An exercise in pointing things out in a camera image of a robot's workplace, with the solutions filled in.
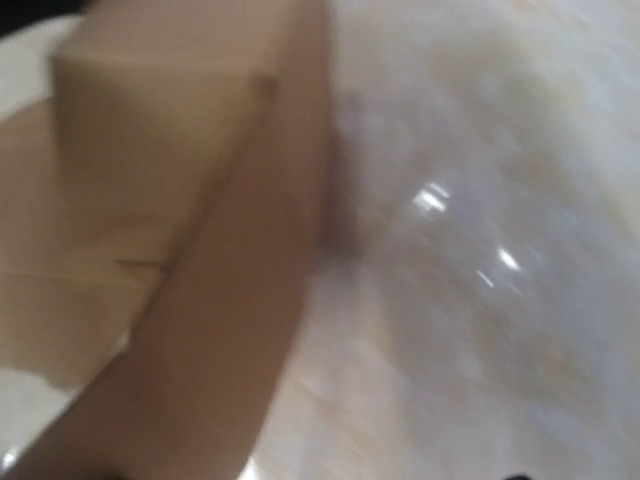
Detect brown cardboard box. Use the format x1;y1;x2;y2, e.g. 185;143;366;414
1;1;333;479

